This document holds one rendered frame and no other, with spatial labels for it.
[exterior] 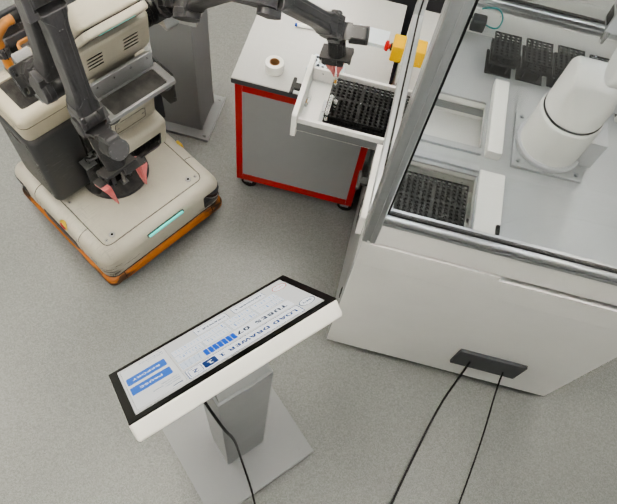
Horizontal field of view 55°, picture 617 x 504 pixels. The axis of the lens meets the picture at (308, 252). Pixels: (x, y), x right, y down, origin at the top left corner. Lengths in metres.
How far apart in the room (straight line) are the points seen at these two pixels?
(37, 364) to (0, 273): 0.46
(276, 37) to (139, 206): 0.89
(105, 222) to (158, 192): 0.25
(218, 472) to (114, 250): 0.96
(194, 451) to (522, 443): 1.34
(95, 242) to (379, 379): 1.30
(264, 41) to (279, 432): 1.54
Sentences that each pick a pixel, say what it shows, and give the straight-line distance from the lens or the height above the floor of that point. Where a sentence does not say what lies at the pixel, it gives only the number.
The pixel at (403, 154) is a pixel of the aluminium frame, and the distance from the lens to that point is 1.39.
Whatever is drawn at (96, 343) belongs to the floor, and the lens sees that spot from 2.64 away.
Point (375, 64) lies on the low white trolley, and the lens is 2.43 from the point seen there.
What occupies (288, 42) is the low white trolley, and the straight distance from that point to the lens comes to 2.45.
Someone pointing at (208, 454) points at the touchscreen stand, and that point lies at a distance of 2.42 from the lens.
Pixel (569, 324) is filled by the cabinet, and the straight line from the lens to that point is 2.05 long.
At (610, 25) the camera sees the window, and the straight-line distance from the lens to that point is 1.15.
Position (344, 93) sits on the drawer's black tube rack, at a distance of 2.11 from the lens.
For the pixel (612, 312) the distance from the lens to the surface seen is 1.96.
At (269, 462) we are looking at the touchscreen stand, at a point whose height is 0.04.
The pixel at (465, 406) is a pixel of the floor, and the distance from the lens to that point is 2.65.
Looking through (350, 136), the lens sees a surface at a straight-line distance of 2.02.
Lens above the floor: 2.43
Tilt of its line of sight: 62 degrees down
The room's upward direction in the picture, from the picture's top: 12 degrees clockwise
